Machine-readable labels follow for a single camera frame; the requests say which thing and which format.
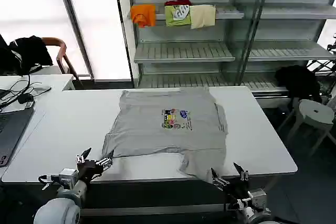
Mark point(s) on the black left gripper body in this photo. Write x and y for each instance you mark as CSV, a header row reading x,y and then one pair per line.
x,y
88,170

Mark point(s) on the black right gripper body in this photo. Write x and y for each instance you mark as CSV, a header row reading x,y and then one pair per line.
x,y
239,190

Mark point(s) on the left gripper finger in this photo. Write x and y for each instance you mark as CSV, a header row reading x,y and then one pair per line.
x,y
82,157
105,162

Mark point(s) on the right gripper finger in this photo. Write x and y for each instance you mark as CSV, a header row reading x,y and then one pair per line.
x,y
242,174
218,180

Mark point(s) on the grey printed shirt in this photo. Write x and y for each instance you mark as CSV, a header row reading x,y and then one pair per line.
x,y
147,129

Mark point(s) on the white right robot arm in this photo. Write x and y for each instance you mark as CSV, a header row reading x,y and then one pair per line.
x,y
258,208

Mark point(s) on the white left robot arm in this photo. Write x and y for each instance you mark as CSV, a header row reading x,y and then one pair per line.
x,y
59,208

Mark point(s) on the grey laptop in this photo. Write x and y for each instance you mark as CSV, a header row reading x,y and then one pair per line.
x,y
11,132

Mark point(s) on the small white card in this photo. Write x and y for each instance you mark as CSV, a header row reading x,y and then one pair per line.
x,y
28,105

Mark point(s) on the black power adapter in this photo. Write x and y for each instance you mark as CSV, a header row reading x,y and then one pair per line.
x,y
25,98

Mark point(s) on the white round stool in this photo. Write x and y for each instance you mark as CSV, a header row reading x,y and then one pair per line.
x,y
315,112

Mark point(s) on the brown wooden chair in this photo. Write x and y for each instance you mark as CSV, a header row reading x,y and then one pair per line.
x,y
62,51

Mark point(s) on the black garment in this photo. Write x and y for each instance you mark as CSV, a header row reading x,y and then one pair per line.
x,y
296,79

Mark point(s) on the black jacket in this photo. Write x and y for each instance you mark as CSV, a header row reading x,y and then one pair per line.
x,y
29,51

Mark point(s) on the grey metal shelf with clothes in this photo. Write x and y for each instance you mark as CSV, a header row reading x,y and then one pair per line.
x,y
189,53

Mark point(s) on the black folding rack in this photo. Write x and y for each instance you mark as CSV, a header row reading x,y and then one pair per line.
x,y
324,66

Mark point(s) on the grey window post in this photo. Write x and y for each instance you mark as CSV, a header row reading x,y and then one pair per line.
x,y
76,30

